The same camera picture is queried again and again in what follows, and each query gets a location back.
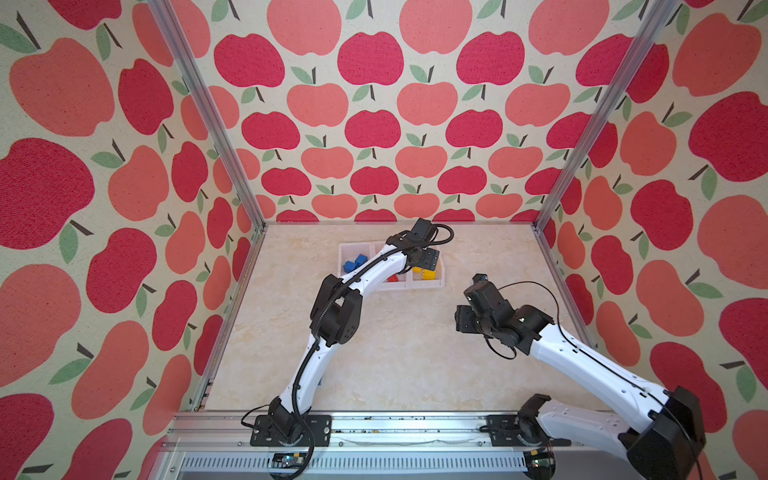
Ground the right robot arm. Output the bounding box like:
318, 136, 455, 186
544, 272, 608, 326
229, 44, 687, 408
455, 273, 706, 479

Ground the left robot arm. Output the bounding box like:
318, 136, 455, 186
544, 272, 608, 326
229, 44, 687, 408
268, 218, 454, 443

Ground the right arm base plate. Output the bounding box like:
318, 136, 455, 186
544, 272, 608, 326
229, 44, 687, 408
478, 414, 572, 447

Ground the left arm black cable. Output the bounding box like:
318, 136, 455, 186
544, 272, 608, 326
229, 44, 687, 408
287, 221, 455, 480

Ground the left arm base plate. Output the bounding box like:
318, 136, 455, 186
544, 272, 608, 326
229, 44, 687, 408
250, 415, 333, 447

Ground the circuit board on rail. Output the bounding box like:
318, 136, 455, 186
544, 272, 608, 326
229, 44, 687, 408
270, 452, 304, 469

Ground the aluminium front rail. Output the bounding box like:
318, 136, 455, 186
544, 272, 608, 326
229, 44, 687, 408
146, 411, 639, 479

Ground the right aluminium frame post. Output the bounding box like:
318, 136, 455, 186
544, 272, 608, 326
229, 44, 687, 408
533, 0, 685, 232

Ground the aluminium frame post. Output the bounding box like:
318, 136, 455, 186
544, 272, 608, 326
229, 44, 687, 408
533, 0, 685, 232
146, 0, 267, 232

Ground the left aluminium frame post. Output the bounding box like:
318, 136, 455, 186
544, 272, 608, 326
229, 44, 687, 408
146, 0, 267, 232

